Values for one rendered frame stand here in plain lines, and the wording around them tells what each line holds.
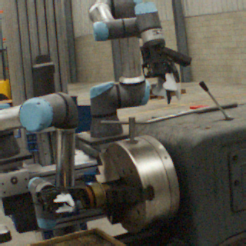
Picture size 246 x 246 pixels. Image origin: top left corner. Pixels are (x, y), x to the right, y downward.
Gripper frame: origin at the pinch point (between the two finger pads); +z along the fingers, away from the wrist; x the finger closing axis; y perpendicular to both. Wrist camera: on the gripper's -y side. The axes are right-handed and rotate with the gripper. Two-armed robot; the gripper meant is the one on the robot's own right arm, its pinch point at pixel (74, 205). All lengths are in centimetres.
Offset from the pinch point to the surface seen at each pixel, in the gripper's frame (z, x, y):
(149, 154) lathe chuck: 6.9, 12.4, -25.6
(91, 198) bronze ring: 0.5, 1.0, -6.2
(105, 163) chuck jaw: -7.1, 9.2, -16.5
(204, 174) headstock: 18.4, 5.0, -37.6
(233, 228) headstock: 17, -18, -50
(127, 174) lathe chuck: 2.7, 6.6, -19.4
